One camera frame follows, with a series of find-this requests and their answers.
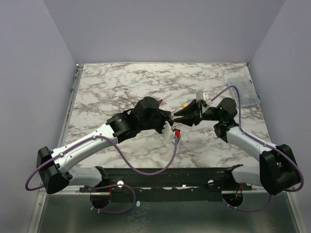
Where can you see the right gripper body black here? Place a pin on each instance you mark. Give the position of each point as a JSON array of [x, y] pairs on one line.
[[198, 114]]

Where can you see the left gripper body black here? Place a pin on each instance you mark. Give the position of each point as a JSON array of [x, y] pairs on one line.
[[158, 121]]

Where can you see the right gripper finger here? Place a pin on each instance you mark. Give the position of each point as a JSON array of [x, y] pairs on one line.
[[189, 120], [192, 107]]

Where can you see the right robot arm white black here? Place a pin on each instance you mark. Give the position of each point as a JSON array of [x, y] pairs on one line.
[[277, 170]]

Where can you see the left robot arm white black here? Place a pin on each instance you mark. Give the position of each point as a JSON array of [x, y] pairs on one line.
[[57, 166]]

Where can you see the blue red screwdriver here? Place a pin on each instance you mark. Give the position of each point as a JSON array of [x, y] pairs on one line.
[[164, 98]]

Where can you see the clear plastic box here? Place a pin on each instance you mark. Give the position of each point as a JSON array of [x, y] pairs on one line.
[[246, 90]]

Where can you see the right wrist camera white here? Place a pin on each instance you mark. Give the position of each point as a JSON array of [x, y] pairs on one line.
[[203, 97]]

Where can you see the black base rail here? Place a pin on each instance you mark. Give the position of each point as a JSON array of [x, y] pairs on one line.
[[174, 184]]

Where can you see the aluminium frame rail left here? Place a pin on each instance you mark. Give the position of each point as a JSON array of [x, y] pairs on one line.
[[41, 195]]

